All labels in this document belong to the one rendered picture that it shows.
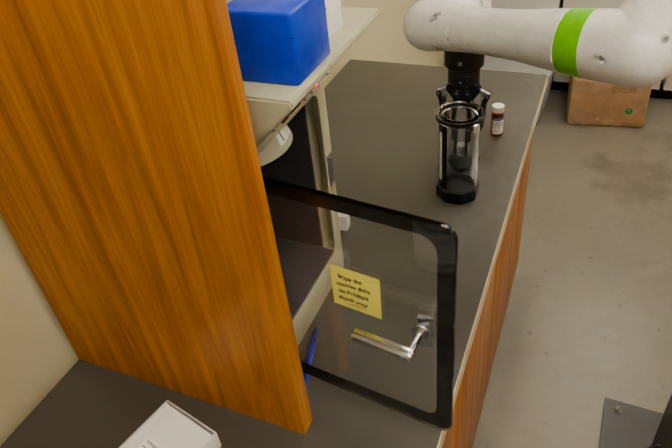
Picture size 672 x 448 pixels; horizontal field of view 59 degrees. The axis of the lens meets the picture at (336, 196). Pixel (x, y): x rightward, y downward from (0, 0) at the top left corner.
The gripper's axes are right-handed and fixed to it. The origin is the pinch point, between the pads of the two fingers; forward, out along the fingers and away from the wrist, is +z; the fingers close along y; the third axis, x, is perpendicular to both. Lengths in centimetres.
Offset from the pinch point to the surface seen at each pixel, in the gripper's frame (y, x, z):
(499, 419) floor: -17, 9, 102
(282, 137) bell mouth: 17, 58, -32
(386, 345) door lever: -9, 83, -19
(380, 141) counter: 24.7, -6.3, 7.7
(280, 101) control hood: 5, 76, -49
